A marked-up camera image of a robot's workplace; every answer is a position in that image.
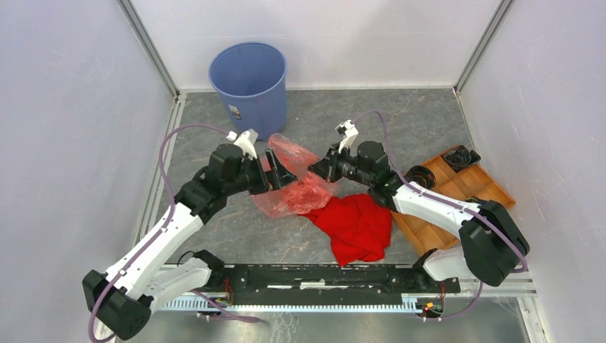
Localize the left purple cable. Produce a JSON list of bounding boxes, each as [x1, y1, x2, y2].
[[88, 124, 266, 343]]

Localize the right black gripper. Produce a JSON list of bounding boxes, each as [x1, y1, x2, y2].
[[307, 143, 373, 187]]

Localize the left aluminium frame post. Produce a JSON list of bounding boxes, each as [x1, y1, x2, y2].
[[117, 0, 180, 99]]

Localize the black roll in middle compartment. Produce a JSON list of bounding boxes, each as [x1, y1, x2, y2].
[[404, 165, 436, 189]]

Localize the black roll in compartment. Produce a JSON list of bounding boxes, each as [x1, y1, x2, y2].
[[441, 145, 481, 173], [404, 165, 436, 189]]

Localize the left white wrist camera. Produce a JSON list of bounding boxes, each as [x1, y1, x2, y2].
[[226, 129, 258, 160]]

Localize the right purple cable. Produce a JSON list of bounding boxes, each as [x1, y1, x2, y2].
[[350, 111, 530, 322]]

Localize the black roll in far compartment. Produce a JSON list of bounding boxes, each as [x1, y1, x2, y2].
[[441, 145, 481, 173]]

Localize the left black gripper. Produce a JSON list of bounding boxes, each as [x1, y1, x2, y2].
[[224, 147, 297, 196]]

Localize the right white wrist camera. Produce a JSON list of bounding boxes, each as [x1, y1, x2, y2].
[[335, 119, 359, 154]]

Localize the blue plastic trash bin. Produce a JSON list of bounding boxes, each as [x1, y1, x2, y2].
[[208, 41, 287, 141]]

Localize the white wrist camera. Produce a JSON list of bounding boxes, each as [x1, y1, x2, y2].
[[335, 119, 359, 154], [226, 129, 258, 160]]

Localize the red translucent trash bag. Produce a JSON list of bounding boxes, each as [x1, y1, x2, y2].
[[252, 134, 339, 218]]

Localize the right aluminium frame post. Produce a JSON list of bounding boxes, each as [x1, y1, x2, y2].
[[453, 0, 515, 96]]

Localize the red cloth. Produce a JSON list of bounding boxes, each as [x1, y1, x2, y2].
[[303, 194, 392, 267]]

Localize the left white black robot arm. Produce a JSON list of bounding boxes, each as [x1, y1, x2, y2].
[[82, 144, 298, 342]]

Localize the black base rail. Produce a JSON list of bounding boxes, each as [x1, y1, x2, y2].
[[201, 264, 461, 306]]

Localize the aluminium frame post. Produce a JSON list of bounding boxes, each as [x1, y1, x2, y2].
[[117, 0, 180, 99], [453, 0, 515, 96]]

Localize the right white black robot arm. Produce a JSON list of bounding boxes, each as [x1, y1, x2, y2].
[[308, 141, 530, 292]]

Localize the orange compartment tray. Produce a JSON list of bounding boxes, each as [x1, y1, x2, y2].
[[392, 146, 515, 255]]

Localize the purple cable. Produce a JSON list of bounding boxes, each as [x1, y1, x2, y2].
[[88, 124, 266, 343], [350, 111, 530, 322]]

